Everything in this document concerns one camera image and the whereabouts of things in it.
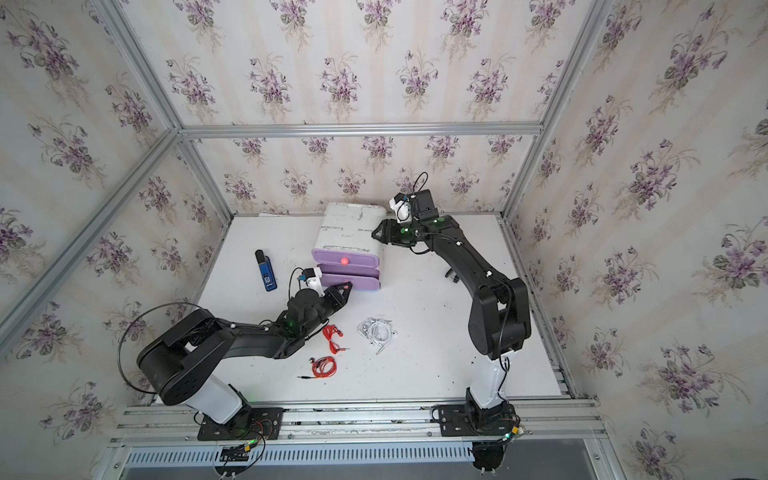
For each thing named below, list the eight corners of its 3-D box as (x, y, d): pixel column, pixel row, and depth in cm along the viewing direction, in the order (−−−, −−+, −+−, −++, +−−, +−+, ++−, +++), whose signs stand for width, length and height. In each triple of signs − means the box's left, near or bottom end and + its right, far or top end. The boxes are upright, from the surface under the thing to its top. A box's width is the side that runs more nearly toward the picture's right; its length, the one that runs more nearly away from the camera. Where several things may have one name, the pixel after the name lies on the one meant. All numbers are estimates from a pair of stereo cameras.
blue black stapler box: (269, 293, 100) (263, 284, 95) (259, 261, 108) (254, 251, 104) (280, 289, 101) (275, 279, 96) (270, 257, 110) (265, 247, 105)
